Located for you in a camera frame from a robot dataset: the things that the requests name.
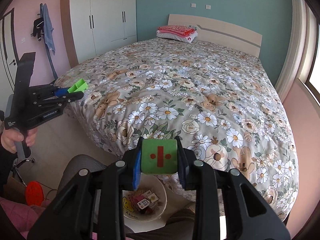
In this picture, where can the person's left hand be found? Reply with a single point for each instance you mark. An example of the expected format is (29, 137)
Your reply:
(8, 140)

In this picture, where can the white bowl with small items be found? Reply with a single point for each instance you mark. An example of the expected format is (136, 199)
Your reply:
(160, 190)

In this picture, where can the window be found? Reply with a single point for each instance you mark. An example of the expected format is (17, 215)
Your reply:
(313, 62)

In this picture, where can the beige curtain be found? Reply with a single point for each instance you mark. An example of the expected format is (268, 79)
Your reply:
(292, 42)

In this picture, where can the white door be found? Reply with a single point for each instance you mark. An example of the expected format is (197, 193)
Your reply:
(7, 55)

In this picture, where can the blue hanging shirt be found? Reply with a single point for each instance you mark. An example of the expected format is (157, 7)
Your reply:
(48, 30)

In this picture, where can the person's right leg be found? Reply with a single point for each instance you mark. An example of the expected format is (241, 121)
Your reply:
(181, 220)

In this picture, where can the white wardrobe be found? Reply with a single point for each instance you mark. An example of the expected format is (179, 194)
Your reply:
(107, 12)

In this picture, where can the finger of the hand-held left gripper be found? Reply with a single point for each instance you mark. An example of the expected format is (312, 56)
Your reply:
(60, 92)
(72, 96)

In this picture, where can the beige wooden headboard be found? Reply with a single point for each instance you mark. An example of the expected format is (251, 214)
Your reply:
(225, 33)

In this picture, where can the light green divided tray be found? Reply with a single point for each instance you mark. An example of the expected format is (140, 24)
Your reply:
(78, 86)

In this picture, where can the folded pink blanket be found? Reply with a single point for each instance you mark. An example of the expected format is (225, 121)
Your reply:
(175, 30)

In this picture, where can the clothes hanging on rack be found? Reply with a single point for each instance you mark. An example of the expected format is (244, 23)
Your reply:
(52, 66)

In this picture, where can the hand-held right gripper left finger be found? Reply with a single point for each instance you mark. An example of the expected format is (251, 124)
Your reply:
(137, 170)

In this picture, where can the dark green cube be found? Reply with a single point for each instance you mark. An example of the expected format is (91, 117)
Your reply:
(150, 165)

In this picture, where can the cardboard box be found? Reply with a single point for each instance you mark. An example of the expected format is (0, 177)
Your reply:
(15, 187)

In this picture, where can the white pillow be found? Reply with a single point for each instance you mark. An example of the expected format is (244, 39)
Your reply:
(180, 38)

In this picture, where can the orange round plastic disc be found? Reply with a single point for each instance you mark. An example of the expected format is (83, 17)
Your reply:
(34, 193)

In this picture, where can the black hanging garment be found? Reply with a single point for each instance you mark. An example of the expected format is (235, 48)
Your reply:
(38, 28)

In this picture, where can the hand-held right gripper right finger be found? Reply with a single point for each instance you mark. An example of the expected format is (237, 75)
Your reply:
(182, 170)

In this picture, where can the pink quilted garment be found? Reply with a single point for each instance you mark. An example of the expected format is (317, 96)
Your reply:
(17, 217)

